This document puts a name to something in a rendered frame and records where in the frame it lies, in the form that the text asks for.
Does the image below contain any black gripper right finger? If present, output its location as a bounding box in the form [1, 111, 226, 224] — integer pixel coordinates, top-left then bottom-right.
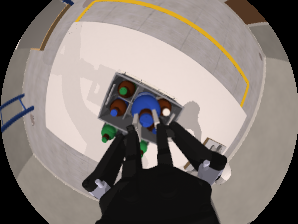
[152, 109, 227, 197]

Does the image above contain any blue-labeled bottle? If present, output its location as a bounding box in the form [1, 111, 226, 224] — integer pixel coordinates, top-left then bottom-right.
[131, 92, 161, 127]

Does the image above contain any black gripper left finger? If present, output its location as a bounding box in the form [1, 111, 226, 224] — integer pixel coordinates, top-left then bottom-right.
[82, 113, 143, 202]

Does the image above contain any brown bottle with green cap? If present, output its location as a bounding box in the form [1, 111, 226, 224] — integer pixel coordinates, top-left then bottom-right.
[117, 80, 137, 98]

